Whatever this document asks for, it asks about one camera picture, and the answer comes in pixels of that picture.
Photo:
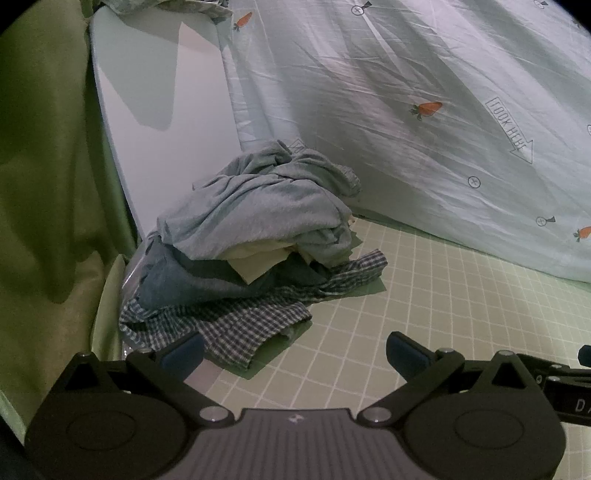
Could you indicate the cream garment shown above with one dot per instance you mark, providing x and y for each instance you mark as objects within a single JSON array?
[{"x": 258, "y": 263}]

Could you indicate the carrot print blanket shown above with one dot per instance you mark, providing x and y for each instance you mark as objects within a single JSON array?
[{"x": 415, "y": 69}]

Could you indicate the white board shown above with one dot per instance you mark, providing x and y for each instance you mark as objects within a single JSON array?
[{"x": 184, "y": 161}]

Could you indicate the green curtain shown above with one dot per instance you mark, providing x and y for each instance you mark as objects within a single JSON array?
[{"x": 46, "y": 184}]

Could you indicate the grey pants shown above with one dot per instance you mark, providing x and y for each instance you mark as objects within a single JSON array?
[{"x": 258, "y": 203}]

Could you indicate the dark blue garment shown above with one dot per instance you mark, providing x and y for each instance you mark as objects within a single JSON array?
[{"x": 184, "y": 281}]

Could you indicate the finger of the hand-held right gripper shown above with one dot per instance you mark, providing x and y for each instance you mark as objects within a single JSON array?
[{"x": 554, "y": 367}]

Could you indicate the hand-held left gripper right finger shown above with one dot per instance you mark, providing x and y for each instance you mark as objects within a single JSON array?
[{"x": 406, "y": 353}]

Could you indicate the blue checked shirt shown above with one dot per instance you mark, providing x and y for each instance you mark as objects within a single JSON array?
[{"x": 231, "y": 327}]

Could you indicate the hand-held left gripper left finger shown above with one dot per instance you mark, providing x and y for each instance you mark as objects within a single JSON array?
[{"x": 184, "y": 354}]

